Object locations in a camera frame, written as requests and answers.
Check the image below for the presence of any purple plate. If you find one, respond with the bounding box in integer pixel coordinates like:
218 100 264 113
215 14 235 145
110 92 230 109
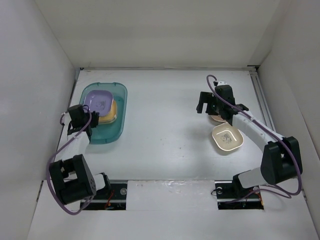
83 90 114 117

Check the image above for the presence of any beige plate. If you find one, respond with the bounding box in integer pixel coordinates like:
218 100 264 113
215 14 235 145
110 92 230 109
211 123 244 152

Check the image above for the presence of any yellow plate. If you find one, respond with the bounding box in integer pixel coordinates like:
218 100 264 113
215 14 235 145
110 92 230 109
98 100 117 125

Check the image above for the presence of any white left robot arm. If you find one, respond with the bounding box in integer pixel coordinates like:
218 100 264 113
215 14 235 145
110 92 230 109
46 104 112 207

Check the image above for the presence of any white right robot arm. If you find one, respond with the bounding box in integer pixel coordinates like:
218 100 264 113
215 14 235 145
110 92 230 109
196 84 303 201

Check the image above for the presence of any teal plastic bin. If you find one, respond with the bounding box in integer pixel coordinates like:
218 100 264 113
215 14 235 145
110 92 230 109
79 82 128 145

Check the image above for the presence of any brown plate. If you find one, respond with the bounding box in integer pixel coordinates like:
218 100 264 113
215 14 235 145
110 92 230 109
210 115 227 123

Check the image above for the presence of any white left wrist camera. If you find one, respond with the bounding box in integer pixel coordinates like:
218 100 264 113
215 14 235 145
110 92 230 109
59 111 71 126

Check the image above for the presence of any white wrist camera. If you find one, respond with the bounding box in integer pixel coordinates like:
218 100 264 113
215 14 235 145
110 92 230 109
214 80 228 87
59 111 71 126

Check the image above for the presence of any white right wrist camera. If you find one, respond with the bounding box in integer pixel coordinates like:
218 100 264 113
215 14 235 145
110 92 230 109
214 80 228 87

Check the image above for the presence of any aluminium rail right edge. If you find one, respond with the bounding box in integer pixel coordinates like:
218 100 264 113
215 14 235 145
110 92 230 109
247 65 276 131

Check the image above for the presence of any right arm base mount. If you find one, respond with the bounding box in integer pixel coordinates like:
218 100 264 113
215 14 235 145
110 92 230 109
211 180 264 210

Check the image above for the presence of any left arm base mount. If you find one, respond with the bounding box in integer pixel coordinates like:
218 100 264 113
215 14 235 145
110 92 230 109
84 181 128 211

